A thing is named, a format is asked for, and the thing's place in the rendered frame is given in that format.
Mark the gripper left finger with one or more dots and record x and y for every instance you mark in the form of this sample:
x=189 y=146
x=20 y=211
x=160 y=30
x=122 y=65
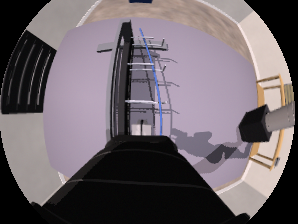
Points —
x=137 y=128

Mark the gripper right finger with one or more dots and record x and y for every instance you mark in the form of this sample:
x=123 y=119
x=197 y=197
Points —
x=146 y=128

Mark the black patch panel rack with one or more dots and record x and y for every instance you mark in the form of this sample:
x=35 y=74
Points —
x=124 y=89

